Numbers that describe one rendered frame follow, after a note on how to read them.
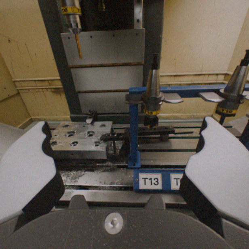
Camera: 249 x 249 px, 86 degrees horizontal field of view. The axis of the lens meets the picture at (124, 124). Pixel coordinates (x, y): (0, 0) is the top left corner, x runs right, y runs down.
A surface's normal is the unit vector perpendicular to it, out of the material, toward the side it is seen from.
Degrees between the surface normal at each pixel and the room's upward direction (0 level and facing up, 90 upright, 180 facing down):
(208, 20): 90
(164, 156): 0
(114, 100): 91
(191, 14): 90
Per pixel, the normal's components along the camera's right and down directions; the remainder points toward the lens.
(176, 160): -0.04, -0.85
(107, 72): -0.04, 0.53
